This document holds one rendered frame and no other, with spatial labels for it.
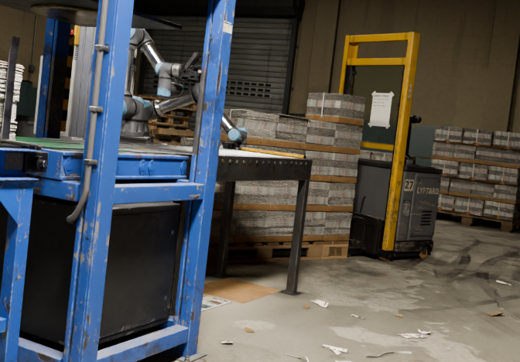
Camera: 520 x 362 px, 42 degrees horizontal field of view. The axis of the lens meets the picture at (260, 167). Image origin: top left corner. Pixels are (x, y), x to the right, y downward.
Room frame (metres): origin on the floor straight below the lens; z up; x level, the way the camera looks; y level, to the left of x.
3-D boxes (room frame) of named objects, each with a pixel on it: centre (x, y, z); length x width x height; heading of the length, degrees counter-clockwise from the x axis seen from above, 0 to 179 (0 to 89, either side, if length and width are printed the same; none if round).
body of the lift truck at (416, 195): (5.92, -1.17, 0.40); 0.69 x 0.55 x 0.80; 39
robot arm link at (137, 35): (3.89, 0.83, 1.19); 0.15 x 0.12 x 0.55; 160
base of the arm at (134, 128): (4.02, 0.79, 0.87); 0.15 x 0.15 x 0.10
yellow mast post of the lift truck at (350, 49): (5.94, -0.67, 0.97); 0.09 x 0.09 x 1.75; 39
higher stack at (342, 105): (5.41, -0.55, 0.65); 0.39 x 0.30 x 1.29; 39
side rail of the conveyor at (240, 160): (3.39, 0.04, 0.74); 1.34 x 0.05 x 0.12; 151
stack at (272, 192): (4.94, 0.01, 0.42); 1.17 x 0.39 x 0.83; 129
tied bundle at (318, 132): (5.21, -0.31, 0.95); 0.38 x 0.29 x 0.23; 38
